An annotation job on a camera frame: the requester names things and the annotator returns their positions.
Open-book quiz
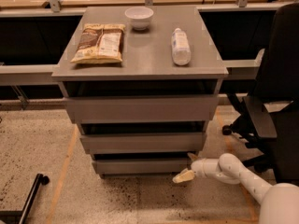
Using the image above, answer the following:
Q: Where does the grey metal desk frame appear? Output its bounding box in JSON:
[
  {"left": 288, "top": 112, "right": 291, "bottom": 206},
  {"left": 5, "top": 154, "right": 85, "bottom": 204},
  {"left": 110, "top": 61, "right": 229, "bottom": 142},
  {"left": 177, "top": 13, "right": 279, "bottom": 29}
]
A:
[{"left": 0, "top": 0, "right": 297, "bottom": 103}]

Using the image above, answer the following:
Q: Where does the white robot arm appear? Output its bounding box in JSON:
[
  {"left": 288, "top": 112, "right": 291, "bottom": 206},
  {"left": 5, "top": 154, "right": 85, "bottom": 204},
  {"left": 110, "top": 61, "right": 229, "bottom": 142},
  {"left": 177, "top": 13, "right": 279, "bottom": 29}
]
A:
[{"left": 173, "top": 153, "right": 299, "bottom": 224}]

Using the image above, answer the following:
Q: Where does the grey drawer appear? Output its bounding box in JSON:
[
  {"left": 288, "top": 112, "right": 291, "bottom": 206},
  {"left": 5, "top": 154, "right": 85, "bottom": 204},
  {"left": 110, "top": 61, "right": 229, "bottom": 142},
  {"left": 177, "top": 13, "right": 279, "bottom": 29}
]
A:
[
  {"left": 65, "top": 95, "right": 219, "bottom": 123},
  {"left": 80, "top": 133, "right": 206, "bottom": 154},
  {"left": 93, "top": 158, "right": 191, "bottom": 175}
]

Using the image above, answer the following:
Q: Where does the grey middle drawer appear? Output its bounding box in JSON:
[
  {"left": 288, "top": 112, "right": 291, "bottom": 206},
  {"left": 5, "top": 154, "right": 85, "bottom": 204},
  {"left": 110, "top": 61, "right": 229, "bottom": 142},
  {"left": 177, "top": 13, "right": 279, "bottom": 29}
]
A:
[{"left": 80, "top": 133, "right": 206, "bottom": 154}]

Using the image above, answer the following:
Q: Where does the white plastic bottle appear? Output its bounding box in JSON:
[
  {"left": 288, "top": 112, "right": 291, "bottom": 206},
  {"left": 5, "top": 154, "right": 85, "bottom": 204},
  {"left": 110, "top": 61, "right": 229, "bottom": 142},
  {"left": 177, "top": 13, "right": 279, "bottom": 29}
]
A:
[{"left": 171, "top": 28, "right": 192, "bottom": 65}]

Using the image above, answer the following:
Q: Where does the grey top drawer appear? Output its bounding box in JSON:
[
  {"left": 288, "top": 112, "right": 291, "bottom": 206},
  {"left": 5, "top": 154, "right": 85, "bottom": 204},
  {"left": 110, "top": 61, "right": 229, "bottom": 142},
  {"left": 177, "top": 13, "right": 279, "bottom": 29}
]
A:
[{"left": 65, "top": 95, "right": 219, "bottom": 123}]

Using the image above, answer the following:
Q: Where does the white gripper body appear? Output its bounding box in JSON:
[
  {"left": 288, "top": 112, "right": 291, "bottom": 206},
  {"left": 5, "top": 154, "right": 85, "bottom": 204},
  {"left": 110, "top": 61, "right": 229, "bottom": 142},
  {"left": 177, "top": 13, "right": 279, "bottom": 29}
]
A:
[{"left": 191, "top": 158, "right": 220, "bottom": 177}]

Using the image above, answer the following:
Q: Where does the white ceramic bowl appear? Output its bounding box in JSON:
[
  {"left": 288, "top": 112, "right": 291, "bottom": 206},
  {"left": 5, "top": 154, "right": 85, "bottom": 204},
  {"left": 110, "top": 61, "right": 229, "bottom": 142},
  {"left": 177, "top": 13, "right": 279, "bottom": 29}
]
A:
[{"left": 125, "top": 7, "right": 154, "bottom": 30}]

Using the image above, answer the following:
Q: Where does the black office chair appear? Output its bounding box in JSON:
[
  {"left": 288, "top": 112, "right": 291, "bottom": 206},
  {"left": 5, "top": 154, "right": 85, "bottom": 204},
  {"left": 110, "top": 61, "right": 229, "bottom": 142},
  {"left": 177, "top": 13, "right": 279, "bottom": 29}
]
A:
[{"left": 222, "top": 3, "right": 299, "bottom": 185}]

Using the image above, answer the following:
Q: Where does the grey bottom drawer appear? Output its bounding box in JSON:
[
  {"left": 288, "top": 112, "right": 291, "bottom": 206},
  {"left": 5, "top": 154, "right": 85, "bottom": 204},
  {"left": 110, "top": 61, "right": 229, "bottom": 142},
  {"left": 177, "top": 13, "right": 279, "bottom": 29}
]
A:
[{"left": 93, "top": 158, "right": 191, "bottom": 175}]

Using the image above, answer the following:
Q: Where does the black chair leg with caster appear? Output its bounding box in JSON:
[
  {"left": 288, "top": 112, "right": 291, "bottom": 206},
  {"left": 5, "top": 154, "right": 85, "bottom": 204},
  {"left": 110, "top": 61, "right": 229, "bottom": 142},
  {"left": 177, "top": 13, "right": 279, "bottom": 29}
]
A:
[{"left": 0, "top": 174, "right": 50, "bottom": 224}]

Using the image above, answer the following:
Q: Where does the grey drawer cabinet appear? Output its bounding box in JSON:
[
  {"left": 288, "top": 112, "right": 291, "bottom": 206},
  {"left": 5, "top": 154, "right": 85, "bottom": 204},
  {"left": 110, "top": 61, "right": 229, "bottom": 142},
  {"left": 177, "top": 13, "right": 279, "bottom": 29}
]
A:
[{"left": 50, "top": 5, "right": 229, "bottom": 179}]

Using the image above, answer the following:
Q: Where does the brown yellow snack bag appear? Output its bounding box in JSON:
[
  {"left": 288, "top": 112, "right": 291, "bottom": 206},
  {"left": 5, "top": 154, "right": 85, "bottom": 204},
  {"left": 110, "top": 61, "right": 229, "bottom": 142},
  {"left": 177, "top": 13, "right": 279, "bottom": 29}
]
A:
[{"left": 71, "top": 23, "right": 125, "bottom": 64}]

